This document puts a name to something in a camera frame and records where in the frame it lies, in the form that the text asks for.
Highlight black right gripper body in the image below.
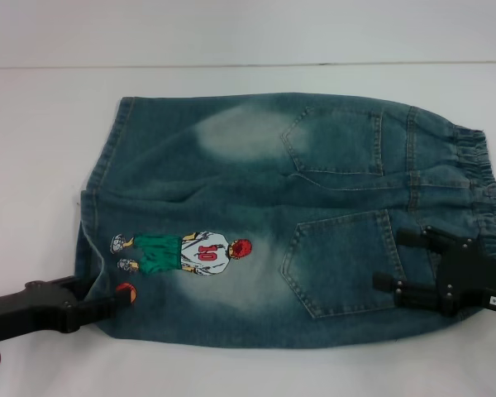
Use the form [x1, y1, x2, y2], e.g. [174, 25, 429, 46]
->
[436, 237, 496, 319]

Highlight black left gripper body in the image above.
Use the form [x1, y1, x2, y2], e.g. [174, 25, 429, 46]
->
[0, 275, 94, 347]

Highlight blue denim shorts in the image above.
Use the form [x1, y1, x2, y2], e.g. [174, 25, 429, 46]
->
[76, 95, 496, 351]

